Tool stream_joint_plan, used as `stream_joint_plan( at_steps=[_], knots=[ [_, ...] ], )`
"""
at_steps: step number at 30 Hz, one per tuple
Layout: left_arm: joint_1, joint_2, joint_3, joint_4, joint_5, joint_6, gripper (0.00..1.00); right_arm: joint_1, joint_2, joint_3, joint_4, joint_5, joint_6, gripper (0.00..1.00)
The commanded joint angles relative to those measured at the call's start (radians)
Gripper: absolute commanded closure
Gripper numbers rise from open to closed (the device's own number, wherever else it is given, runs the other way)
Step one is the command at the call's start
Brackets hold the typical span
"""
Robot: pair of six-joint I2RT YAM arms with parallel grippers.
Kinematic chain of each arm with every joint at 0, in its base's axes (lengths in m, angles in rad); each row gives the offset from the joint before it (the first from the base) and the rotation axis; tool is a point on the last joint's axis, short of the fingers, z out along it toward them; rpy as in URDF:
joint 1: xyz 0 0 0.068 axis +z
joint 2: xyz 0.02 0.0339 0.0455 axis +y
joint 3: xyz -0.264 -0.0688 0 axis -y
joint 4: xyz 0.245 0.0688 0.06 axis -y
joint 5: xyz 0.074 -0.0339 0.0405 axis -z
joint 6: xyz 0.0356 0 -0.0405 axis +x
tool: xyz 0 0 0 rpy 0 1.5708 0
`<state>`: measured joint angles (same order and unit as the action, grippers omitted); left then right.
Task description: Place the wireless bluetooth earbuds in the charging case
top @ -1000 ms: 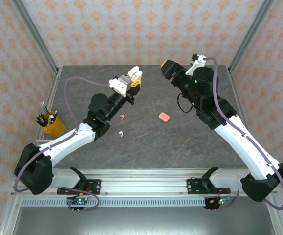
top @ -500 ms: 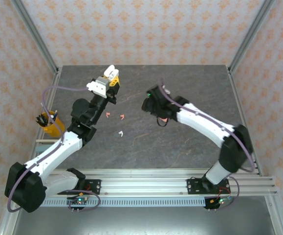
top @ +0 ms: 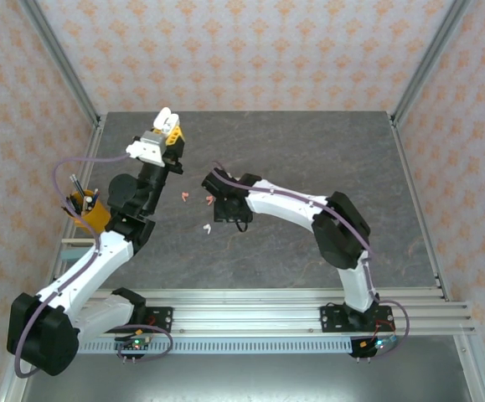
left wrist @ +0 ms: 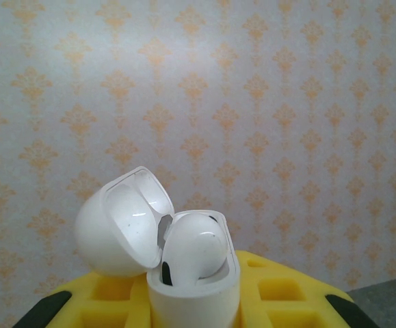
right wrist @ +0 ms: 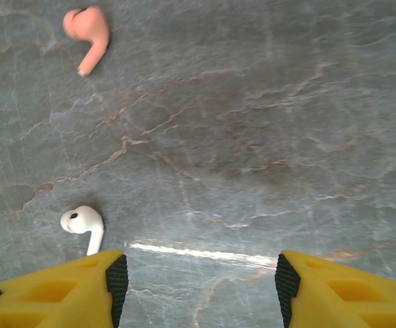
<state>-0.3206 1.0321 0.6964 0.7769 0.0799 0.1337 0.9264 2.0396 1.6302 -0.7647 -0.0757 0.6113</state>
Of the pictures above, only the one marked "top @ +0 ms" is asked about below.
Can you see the white earbud charging case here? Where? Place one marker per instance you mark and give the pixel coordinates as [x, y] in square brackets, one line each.
[164, 115]

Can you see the white earbud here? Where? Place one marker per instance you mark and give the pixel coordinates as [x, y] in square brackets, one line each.
[206, 228]

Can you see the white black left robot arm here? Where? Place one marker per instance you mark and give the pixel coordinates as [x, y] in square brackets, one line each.
[99, 255]

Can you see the blue pen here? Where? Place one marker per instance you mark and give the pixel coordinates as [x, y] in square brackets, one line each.
[96, 193]

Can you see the orange pen holder cup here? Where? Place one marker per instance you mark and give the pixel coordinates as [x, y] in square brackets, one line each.
[95, 218]

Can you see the white marker pen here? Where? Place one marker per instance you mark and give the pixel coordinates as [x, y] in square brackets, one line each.
[87, 203]

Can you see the grey pencil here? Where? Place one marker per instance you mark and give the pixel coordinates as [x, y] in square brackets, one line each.
[78, 182]
[74, 183]

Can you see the black pen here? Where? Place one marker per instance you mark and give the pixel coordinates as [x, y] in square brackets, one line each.
[69, 206]

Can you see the beige crossbar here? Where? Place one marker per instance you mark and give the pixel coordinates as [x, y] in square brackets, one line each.
[74, 240]

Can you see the aluminium side rail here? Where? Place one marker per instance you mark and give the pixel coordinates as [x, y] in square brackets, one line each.
[420, 209]
[92, 142]

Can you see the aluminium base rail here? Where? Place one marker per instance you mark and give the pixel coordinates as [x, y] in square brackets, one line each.
[246, 314]

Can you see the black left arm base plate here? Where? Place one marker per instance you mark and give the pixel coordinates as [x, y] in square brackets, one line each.
[162, 320]

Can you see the aluminium corner post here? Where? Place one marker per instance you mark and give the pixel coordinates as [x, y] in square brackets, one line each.
[427, 63]
[63, 63]

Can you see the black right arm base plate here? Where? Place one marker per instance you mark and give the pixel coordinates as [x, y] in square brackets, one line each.
[330, 320]

